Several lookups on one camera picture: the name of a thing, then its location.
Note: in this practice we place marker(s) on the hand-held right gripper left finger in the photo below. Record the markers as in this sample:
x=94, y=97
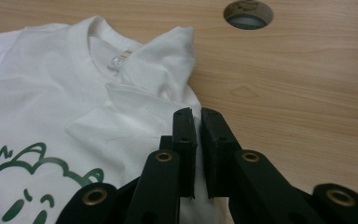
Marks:
x=185, y=149

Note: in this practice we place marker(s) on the dark round table grommet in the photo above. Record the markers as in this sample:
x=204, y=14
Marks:
x=248, y=14

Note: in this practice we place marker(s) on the white printed t-shirt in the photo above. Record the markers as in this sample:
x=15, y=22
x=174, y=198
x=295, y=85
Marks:
x=43, y=81

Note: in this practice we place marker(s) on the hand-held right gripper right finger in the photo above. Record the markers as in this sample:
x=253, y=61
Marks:
x=217, y=149

